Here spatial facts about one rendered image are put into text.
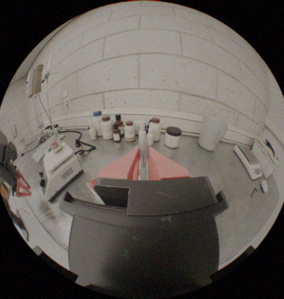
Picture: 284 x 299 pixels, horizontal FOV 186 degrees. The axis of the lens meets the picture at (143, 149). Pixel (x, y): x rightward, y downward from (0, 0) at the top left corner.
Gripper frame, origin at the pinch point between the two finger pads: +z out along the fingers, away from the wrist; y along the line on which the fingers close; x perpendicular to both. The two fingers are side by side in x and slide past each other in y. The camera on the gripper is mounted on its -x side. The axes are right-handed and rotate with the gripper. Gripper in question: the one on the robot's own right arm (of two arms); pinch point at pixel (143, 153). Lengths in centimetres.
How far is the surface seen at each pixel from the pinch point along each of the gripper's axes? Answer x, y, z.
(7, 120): -58, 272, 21
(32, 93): -25, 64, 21
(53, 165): 7.2, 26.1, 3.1
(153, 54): -29, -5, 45
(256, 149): 10, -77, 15
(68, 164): 9.4, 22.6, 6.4
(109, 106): 2, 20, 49
